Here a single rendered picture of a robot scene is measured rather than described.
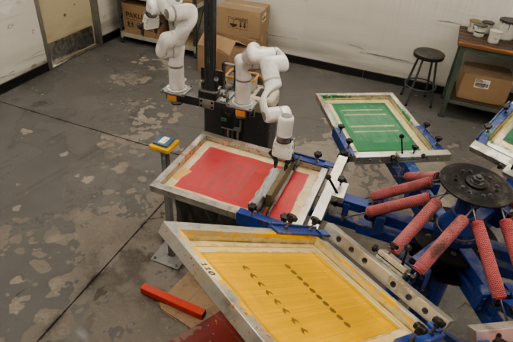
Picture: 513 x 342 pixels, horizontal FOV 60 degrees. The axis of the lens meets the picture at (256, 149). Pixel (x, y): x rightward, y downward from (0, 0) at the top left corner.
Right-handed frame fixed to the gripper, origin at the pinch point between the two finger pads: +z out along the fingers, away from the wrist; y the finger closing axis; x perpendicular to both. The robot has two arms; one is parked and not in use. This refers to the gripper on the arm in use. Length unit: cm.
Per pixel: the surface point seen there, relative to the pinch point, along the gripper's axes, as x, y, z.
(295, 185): -8.1, -7.0, 16.6
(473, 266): 17, -94, 10
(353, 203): 2.2, -38.6, 8.3
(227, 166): -7.5, 32.7, 16.6
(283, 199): 5.3, -4.9, 16.6
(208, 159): -7.8, 44.8, 16.6
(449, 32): -381, -71, 35
